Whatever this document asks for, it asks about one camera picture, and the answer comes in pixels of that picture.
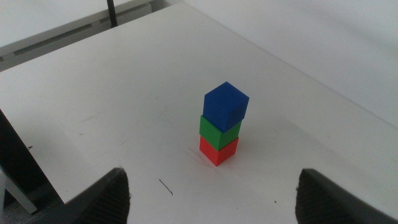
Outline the red cube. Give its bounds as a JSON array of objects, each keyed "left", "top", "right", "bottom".
[{"left": 199, "top": 136, "right": 239, "bottom": 167}]

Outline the black stand pole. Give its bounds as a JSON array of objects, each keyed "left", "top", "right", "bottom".
[{"left": 106, "top": 0, "right": 119, "bottom": 28}]

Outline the blue cube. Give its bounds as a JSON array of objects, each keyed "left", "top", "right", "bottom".
[{"left": 202, "top": 81, "right": 250, "bottom": 134}]

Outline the grey metal strut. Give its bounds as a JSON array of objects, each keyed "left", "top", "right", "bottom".
[{"left": 0, "top": 169, "right": 39, "bottom": 215}]

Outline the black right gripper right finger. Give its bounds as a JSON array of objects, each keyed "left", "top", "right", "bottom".
[{"left": 295, "top": 169, "right": 398, "bottom": 224}]

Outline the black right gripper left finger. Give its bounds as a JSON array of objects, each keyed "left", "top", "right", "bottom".
[{"left": 40, "top": 167, "right": 131, "bottom": 224}]

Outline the green cube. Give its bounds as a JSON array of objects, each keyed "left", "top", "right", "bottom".
[{"left": 199, "top": 114, "right": 243, "bottom": 152}]

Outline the white side table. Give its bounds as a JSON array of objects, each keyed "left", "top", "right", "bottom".
[{"left": 0, "top": 0, "right": 170, "bottom": 72}]

